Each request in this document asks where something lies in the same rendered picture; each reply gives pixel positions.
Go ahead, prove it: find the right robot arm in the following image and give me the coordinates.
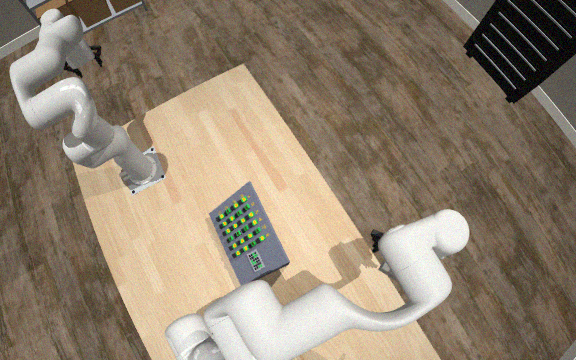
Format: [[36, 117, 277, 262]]
[[165, 209, 469, 360]]

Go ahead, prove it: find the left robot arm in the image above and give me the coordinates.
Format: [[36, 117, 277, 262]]
[[10, 9, 157, 185]]

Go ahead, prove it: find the grey switch panel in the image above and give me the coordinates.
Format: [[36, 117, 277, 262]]
[[209, 181, 290, 286]]

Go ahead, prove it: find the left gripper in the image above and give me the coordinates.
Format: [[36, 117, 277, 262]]
[[63, 39, 102, 78]]

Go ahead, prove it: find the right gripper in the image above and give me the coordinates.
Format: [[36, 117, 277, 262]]
[[371, 229, 384, 253]]

